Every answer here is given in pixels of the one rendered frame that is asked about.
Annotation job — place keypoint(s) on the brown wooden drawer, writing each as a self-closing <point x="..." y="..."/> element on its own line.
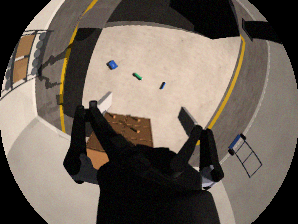
<point x="136" y="121"/>
<point x="119" y="119"/>
<point x="118" y="128"/>
<point x="134" y="133"/>
<point x="94" y="143"/>
<point x="133" y="142"/>

